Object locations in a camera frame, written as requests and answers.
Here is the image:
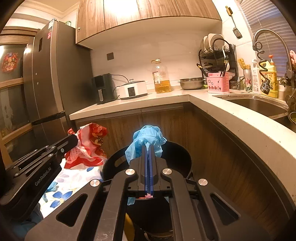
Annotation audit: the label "blue floral tablecloth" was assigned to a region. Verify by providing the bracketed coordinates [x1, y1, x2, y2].
[39, 159, 103, 217]

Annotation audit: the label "hanging spatula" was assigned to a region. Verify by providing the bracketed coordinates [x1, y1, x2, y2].
[225, 6, 242, 39]

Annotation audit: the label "window blinds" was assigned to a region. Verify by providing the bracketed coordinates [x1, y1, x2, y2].
[235, 0, 296, 77]

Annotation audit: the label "beer can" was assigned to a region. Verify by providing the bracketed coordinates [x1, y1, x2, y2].
[243, 69, 252, 92]

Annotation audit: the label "white slim bottle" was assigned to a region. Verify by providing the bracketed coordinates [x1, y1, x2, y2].
[251, 59, 261, 94]

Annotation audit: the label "white rice cooker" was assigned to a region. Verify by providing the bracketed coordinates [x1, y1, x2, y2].
[116, 80, 148, 100]

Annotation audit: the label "black dish rack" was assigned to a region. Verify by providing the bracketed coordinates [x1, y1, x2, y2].
[198, 33, 238, 81]

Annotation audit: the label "wooden glass door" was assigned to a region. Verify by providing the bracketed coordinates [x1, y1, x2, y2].
[1, 26, 38, 166]

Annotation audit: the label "dark grey refrigerator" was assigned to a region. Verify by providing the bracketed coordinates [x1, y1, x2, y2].
[23, 19, 96, 149]

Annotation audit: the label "yellow detergent bottle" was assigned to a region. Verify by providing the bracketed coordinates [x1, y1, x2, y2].
[260, 54, 278, 98]

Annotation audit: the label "steel sink basin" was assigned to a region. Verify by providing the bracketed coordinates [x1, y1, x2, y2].
[217, 94, 295, 132]

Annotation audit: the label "red white plastic bag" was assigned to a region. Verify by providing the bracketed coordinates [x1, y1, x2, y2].
[64, 123, 108, 169]

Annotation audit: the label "black trash bin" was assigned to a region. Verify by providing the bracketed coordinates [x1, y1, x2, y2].
[102, 142, 192, 240]

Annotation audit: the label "cooking oil bottle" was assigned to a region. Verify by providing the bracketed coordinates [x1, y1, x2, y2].
[151, 59, 171, 93]

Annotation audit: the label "steel mixing bowl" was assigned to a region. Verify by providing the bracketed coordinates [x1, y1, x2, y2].
[179, 77, 204, 90]

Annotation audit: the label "wooden lower cabinets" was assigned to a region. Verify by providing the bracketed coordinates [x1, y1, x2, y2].
[75, 102, 295, 238]

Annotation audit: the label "wooden upper cabinet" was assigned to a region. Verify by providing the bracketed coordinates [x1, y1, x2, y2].
[76, 1, 221, 43]

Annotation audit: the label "blue rubber glove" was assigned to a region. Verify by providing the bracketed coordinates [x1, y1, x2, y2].
[125, 125, 167, 199]

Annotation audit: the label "black air fryer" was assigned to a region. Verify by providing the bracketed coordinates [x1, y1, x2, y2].
[92, 73, 115, 104]

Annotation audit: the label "steel kitchen faucet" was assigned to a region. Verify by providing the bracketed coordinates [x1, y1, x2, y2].
[252, 28, 296, 95]

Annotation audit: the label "pink utensil holder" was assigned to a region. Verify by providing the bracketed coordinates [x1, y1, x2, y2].
[207, 72, 230, 94]

